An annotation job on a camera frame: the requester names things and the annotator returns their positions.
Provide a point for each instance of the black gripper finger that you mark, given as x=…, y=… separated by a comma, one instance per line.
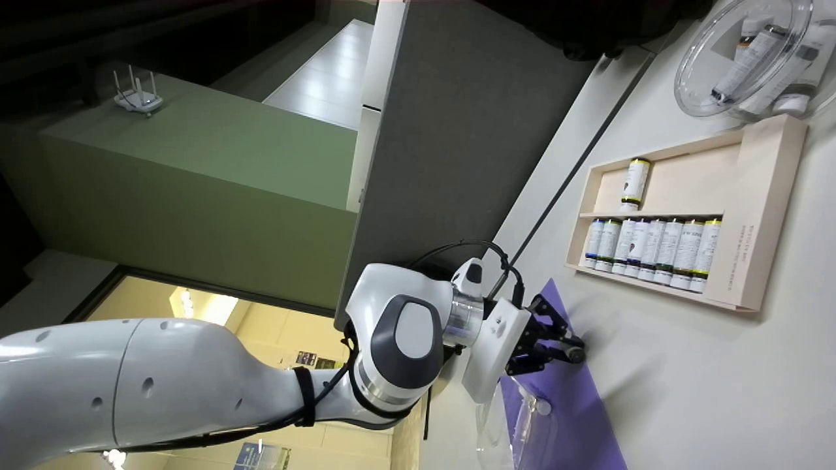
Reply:
x=567, y=352

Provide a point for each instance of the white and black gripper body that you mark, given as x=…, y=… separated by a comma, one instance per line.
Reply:
x=496, y=331

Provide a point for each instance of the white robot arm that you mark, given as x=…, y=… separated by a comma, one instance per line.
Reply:
x=147, y=385

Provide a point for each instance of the white bottle row in tray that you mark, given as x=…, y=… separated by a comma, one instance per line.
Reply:
x=671, y=252

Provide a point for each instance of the wooden compartment tray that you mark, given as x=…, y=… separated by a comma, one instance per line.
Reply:
x=742, y=176

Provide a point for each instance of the lone bottle in lower compartment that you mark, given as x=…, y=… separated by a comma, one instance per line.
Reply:
x=635, y=180

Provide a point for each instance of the purple paper sheet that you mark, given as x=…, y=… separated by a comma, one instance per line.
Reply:
x=582, y=429

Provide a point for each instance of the clear plastic clamshell container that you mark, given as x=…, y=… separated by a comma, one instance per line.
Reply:
x=514, y=429

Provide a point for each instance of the grey desk partition panel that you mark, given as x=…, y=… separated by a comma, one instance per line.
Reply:
x=464, y=100

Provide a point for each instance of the green cabinet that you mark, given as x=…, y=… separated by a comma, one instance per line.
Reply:
x=212, y=188

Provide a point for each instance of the clear plastic round container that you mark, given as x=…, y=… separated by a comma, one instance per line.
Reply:
x=758, y=57

